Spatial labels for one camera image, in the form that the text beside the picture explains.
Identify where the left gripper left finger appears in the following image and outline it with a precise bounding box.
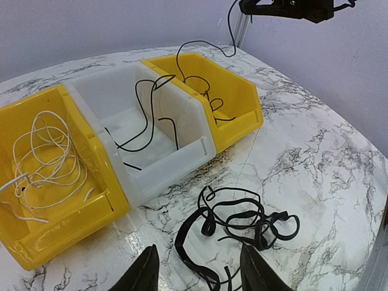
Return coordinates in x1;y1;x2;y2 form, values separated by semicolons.
110;244;159;291

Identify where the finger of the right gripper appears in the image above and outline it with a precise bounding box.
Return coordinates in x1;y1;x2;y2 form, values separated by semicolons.
239;0;282;15

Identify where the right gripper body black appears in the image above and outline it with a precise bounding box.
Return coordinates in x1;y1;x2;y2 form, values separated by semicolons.
272;0;355;24

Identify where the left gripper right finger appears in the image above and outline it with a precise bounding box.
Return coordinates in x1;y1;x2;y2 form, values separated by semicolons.
240;243;293;291

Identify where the black cable bundle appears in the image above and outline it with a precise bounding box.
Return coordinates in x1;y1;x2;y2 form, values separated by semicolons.
174;185;301;291

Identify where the long thin black cable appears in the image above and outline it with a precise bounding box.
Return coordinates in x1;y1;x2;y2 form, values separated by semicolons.
176;0;240;122

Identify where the thin white cable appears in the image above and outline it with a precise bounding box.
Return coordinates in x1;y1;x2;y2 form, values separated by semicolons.
0;110;98;224

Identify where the right yellow plastic bin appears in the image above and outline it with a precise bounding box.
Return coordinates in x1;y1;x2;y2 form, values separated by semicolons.
141;53;264;153

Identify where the yellow plastic bin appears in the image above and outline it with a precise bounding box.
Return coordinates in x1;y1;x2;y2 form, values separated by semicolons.
141;53;264;153
1;85;130;270

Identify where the left yellow plastic bin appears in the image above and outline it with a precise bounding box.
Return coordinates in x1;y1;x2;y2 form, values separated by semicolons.
1;85;130;270

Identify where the white translucent plastic bin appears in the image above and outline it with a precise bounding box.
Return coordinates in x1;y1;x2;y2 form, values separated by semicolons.
64;62;216;207

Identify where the right corner post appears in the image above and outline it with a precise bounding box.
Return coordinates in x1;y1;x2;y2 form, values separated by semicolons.
233;12;250;47

